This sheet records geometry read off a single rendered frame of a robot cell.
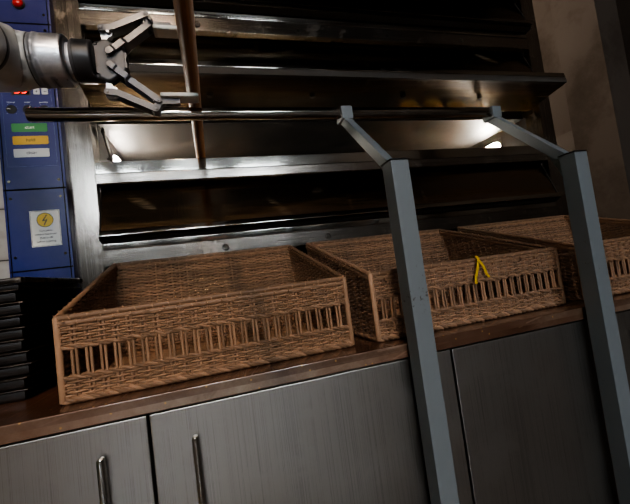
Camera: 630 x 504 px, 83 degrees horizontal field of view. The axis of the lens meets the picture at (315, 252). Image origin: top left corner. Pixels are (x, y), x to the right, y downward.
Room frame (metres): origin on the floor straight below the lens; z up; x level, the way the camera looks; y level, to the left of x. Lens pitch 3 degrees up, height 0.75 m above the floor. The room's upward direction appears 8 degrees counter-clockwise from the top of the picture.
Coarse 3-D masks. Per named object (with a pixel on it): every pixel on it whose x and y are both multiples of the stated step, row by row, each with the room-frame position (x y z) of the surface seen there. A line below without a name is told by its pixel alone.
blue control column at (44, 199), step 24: (0, 0) 1.01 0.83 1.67; (24, 0) 1.02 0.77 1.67; (48, 0) 1.04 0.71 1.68; (24, 24) 1.02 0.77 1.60; (0, 120) 1.00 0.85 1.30; (0, 144) 1.00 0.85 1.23; (24, 168) 1.01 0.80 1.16; (48, 168) 1.03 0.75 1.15; (24, 192) 1.01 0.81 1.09; (48, 192) 1.03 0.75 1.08; (24, 216) 1.01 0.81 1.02; (72, 216) 1.06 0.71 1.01; (24, 240) 1.01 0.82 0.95; (72, 240) 1.05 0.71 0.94; (24, 264) 1.01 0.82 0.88; (48, 264) 1.02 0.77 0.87; (72, 264) 1.04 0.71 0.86
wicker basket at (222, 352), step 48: (96, 288) 0.85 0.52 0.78; (144, 288) 1.06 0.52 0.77; (240, 288) 1.13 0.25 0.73; (288, 288) 0.74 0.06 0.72; (336, 288) 0.77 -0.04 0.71; (96, 336) 0.63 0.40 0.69; (144, 336) 0.66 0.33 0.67; (192, 336) 1.05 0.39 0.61; (240, 336) 1.06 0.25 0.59; (288, 336) 0.74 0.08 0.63; (336, 336) 0.77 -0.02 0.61; (96, 384) 0.63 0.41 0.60; (144, 384) 0.65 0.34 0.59
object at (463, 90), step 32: (96, 96) 1.06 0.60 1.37; (160, 96) 1.11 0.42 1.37; (224, 96) 1.16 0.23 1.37; (256, 96) 1.19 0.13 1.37; (288, 96) 1.22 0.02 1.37; (320, 96) 1.25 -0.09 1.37; (352, 96) 1.28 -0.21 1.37; (384, 96) 1.31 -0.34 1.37; (416, 96) 1.35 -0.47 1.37; (448, 96) 1.39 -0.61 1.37; (512, 96) 1.47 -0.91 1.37; (544, 96) 1.51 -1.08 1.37
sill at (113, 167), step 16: (144, 160) 1.13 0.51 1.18; (160, 160) 1.14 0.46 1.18; (176, 160) 1.15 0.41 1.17; (192, 160) 1.17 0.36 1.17; (208, 160) 1.18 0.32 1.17; (224, 160) 1.20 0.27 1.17; (240, 160) 1.21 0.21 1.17; (256, 160) 1.23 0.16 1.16; (272, 160) 1.24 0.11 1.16; (288, 160) 1.26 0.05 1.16; (304, 160) 1.27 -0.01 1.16; (320, 160) 1.29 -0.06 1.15; (336, 160) 1.31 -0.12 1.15; (352, 160) 1.32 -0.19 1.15; (368, 160) 1.34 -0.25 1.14
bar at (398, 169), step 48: (528, 144) 0.95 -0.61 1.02; (576, 192) 0.84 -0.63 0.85; (576, 240) 0.86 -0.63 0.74; (432, 336) 0.71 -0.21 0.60; (432, 384) 0.70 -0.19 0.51; (624, 384) 0.83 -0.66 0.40; (432, 432) 0.70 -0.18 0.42; (624, 432) 0.83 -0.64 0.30; (432, 480) 0.71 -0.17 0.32; (624, 480) 0.84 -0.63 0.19
